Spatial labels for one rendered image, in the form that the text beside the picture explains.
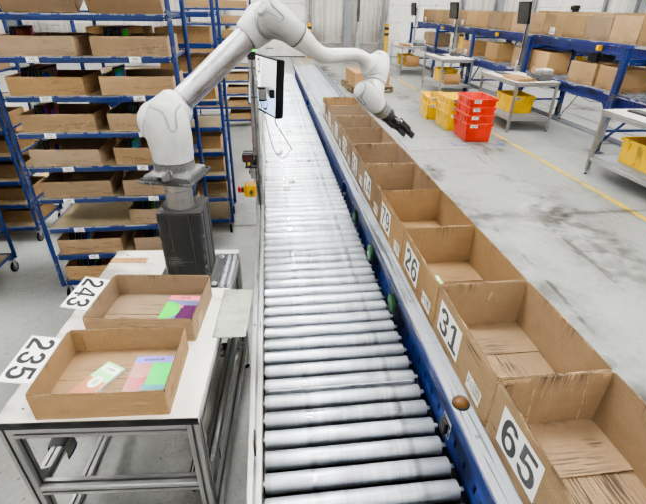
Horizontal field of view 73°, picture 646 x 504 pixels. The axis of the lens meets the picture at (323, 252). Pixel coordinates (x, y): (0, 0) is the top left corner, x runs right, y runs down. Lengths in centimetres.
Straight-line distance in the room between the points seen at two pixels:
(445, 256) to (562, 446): 86
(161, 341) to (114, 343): 16
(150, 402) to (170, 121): 96
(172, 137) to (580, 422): 154
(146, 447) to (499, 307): 169
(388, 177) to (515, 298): 119
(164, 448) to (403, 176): 183
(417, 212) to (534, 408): 118
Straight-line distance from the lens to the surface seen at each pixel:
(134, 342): 164
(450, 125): 780
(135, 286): 192
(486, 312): 153
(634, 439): 128
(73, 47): 286
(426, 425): 138
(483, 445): 120
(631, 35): 796
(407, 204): 212
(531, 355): 149
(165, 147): 173
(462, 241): 183
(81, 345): 171
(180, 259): 191
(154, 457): 231
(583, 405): 132
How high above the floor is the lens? 180
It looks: 30 degrees down
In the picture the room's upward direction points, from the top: 1 degrees clockwise
